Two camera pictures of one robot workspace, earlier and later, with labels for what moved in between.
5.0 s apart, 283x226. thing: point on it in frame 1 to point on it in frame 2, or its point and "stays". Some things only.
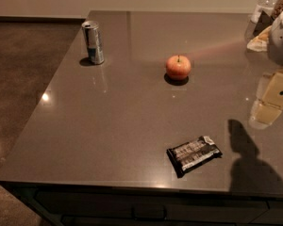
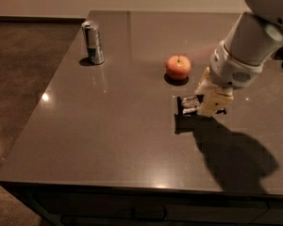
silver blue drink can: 93,41 stays
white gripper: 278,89 to 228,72
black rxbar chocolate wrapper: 190,154 to 187,107
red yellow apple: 178,67 stays
